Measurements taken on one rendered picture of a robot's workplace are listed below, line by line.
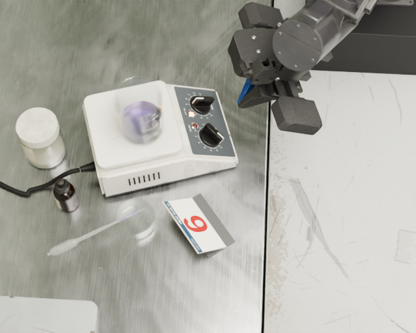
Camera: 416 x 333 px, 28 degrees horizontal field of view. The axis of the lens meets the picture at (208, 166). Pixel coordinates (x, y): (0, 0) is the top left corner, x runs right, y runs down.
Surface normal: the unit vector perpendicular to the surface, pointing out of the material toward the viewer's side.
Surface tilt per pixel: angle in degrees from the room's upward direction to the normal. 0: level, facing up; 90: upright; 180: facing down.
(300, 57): 63
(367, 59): 90
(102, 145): 0
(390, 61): 90
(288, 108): 10
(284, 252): 0
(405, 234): 0
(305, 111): 34
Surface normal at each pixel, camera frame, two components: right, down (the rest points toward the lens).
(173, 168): 0.25, 0.85
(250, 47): 0.21, -0.47
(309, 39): -0.48, 0.45
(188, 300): 0.00, -0.47
